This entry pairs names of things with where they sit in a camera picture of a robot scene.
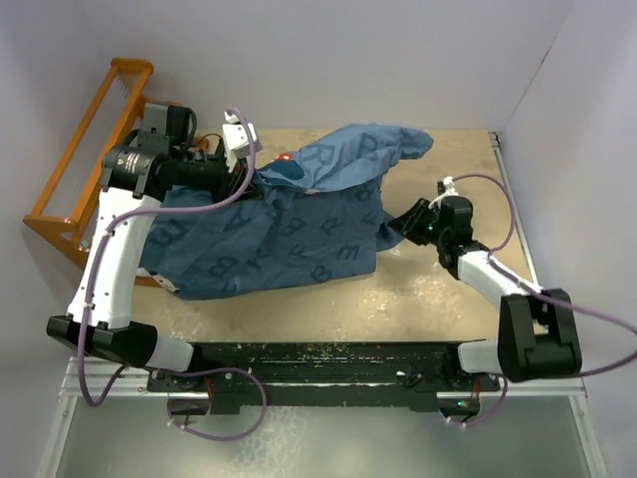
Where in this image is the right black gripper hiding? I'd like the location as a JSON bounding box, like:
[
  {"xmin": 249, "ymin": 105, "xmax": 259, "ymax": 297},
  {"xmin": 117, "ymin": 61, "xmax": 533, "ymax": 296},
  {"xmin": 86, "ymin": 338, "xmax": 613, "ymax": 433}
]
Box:
[{"xmin": 387, "ymin": 197, "xmax": 448, "ymax": 247}]

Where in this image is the blue cartoon print pillowcase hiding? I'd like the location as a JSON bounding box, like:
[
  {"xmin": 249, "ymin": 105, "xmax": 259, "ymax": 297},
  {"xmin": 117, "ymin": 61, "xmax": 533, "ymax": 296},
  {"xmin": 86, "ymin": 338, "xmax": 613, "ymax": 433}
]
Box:
[{"xmin": 139, "ymin": 123, "xmax": 434, "ymax": 300}]

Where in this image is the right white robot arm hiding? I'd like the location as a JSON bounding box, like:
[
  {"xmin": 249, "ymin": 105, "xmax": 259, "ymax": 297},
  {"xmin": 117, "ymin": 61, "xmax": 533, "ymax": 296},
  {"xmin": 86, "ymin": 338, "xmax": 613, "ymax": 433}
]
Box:
[{"xmin": 389, "ymin": 196, "xmax": 582, "ymax": 389}]

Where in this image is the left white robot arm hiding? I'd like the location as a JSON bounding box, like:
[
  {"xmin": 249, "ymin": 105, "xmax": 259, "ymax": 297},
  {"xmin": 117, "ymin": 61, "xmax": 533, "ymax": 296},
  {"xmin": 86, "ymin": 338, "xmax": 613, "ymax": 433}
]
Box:
[{"xmin": 46, "ymin": 103, "xmax": 260, "ymax": 390}]

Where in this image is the orange wooden rack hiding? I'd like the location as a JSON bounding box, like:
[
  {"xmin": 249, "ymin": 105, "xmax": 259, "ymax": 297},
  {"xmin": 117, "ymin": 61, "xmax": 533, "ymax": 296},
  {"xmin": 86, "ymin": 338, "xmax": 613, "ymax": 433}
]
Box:
[{"xmin": 22, "ymin": 57, "xmax": 211, "ymax": 287}]

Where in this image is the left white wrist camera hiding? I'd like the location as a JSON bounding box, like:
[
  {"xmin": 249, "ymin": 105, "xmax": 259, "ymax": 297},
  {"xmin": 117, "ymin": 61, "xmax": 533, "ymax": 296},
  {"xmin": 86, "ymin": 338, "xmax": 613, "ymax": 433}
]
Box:
[{"xmin": 222, "ymin": 110, "xmax": 261, "ymax": 165}]

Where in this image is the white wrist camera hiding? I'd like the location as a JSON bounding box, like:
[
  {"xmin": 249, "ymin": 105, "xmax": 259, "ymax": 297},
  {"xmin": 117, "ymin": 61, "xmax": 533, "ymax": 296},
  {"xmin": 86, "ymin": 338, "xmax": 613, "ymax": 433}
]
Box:
[
  {"xmin": 222, "ymin": 110, "xmax": 261, "ymax": 165},
  {"xmin": 428, "ymin": 176, "xmax": 458, "ymax": 209}
]

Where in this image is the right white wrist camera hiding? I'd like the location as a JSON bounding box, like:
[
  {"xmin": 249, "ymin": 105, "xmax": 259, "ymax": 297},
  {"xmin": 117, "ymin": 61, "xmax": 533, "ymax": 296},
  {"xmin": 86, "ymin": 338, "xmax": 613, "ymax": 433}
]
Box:
[{"xmin": 428, "ymin": 176, "xmax": 458, "ymax": 209}]

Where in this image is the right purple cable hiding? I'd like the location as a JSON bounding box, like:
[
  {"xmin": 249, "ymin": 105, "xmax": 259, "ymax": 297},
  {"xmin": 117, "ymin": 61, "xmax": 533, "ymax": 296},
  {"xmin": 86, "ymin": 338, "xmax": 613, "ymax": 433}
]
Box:
[{"xmin": 447, "ymin": 172, "xmax": 637, "ymax": 379}]

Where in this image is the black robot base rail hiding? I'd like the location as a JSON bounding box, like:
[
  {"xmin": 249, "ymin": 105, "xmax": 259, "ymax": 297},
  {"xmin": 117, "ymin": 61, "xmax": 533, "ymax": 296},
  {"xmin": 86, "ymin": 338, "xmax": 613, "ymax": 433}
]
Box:
[{"xmin": 147, "ymin": 342, "xmax": 500, "ymax": 414}]

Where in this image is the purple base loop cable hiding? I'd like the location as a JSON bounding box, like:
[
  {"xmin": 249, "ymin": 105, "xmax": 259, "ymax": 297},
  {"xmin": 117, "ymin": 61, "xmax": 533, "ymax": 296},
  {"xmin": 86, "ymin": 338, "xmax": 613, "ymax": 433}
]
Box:
[{"xmin": 166, "ymin": 368, "xmax": 268, "ymax": 443}]

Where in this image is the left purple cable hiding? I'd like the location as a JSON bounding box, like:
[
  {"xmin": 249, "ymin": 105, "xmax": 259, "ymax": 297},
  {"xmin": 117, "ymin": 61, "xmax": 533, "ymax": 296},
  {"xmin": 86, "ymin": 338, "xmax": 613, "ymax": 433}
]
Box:
[{"xmin": 77, "ymin": 108, "xmax": 263, "ymax": 408}]

